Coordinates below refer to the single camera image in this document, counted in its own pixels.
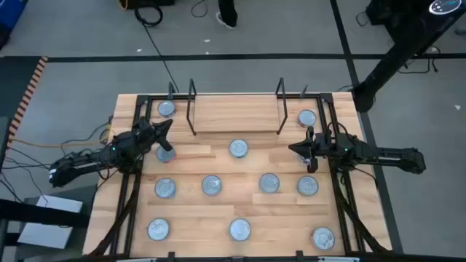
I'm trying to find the teal seafood can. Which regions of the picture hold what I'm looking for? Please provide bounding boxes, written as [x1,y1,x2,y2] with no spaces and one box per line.
[146,218,171,242]
[296,175,320,197]
[154,177,177,199]
[228,218,252,242]

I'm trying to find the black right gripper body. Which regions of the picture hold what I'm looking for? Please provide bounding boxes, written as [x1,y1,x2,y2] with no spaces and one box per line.
[307,126,331,174]

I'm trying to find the black tower fan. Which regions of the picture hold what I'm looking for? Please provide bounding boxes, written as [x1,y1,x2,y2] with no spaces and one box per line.
[351,0,466,113]

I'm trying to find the black metal beam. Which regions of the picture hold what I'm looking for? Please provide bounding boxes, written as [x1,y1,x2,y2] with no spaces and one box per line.
[0,198,91,229]

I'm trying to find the black equipment case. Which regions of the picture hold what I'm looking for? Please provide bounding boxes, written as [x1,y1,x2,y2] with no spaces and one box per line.
[365,0,400,26]

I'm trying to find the black mat striped edge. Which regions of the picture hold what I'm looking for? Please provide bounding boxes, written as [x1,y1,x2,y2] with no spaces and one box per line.
[0,55,50,148]

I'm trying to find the coiled black cable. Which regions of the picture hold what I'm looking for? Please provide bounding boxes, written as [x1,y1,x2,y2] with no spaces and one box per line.
[133,5,164,28]

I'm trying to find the black aluminium table frame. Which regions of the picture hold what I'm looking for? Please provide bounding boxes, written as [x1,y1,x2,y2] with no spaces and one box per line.
[85,82,394,262]

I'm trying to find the wooden shelf black metal legs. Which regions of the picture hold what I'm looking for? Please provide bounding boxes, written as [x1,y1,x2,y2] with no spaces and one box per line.
[185,77,289,137]

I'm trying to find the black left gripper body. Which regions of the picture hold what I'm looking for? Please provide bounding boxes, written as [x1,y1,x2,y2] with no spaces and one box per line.
[140,119,173,152]

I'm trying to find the blue plastic crate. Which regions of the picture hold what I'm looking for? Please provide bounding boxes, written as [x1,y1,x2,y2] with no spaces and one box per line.
[0,0,29,32]

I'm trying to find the thin black cable loop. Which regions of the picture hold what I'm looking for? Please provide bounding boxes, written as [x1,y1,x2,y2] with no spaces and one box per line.
[189,0,209,18]

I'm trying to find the white cardboard box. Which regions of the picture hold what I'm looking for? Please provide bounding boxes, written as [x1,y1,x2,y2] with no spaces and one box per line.
[17,194,84,250]

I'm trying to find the long black cable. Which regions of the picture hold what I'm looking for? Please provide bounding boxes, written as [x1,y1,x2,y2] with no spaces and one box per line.
[141,24,180,94]

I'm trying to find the red seafood can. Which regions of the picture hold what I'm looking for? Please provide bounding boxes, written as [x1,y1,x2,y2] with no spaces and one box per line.
[201,175,223,197]
[311,226,336,251]
[297,108,317,129]
[155,144,177,164]

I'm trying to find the black floor cable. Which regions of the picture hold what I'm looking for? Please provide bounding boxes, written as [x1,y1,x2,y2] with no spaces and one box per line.
[396,45,441,76]

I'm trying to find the black equipment box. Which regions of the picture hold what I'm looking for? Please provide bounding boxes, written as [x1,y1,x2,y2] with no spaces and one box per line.
[125,0,175,10]

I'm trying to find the long yellow cable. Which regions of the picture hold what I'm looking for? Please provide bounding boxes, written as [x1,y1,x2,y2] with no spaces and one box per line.
[10,125,114,149]

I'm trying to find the person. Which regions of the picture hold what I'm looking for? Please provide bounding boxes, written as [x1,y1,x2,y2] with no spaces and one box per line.
[215,0,240,30]

